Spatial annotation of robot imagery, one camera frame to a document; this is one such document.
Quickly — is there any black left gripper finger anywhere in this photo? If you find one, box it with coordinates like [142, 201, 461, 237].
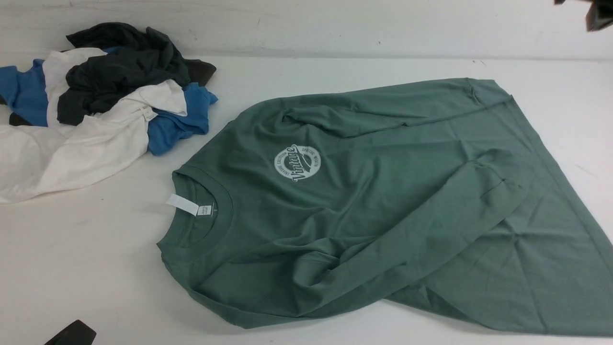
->
[45, 320, 97, 345]

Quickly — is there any blue shirt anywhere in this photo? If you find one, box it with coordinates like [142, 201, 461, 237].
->
[0, 47, 219, 156]

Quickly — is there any white shirt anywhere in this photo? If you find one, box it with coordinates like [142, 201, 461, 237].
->
[0, 48, 187, 204]

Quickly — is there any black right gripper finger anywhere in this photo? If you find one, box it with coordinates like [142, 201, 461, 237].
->
[584, 0, 613, 32]

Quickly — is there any green long-sleeved shirt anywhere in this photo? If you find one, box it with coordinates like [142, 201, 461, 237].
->
[158, 79, 613, 337]

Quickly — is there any dark grey shirt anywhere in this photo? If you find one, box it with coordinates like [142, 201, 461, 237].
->
[9, 22, 217, 127]

